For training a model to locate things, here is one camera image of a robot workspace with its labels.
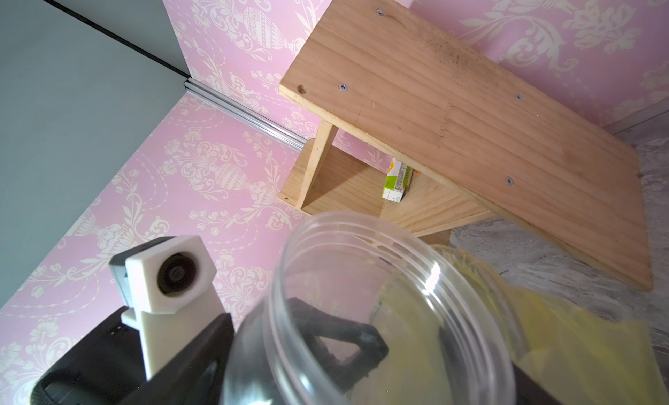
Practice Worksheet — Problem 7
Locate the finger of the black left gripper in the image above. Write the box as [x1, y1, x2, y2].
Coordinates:
[287, 298, 390, 393]

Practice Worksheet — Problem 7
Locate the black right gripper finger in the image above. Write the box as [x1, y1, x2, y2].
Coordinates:
[512, 364, 560, 405]

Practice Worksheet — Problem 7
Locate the clear jar of mung beans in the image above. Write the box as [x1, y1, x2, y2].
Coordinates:
[221, 212, 517, 404]

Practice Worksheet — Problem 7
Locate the green white carton box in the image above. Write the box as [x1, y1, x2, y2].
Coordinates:
[383, 159, 414, 203]

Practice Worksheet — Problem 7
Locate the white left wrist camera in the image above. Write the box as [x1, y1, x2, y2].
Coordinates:
[109, 235, 225, 380]

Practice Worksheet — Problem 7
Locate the wooden two-tier shelf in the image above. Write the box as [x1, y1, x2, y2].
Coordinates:
[280, 0, 653, 290]

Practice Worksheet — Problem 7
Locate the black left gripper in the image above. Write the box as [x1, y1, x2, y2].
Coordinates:
[30, 307, 234, 404]

